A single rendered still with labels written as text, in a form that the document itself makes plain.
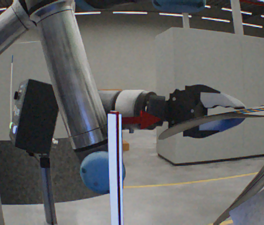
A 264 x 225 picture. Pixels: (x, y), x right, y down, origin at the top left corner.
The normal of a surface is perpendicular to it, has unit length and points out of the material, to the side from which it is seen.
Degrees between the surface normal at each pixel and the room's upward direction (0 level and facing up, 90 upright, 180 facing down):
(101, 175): 90
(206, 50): 90
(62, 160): 90
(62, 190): 90
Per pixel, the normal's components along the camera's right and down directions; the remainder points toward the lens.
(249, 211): -0.45, -0.53
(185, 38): 0.15, 0.05
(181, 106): -0.52, -0.06
